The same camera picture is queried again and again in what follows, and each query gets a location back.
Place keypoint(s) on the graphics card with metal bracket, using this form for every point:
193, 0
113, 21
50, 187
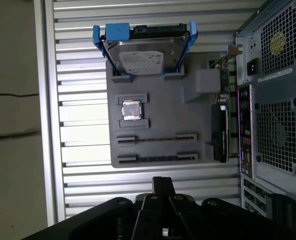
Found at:
220, 132

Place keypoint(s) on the grey plastic parts rack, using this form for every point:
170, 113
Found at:
163, 112

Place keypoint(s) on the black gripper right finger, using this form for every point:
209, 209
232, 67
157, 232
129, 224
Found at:
181, 217

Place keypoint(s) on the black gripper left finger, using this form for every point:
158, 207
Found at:
148, 212

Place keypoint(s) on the grey power supply unit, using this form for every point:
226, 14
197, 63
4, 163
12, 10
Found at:
278, 37

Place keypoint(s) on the silver CPU chip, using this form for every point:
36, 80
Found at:
131, 110

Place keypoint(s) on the black open PC case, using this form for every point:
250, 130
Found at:
278, 92

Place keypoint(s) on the hard disk in blue carrier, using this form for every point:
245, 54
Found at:
143, 55

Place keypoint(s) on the RAM memory stick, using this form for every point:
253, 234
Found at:
158, 158
158, 139

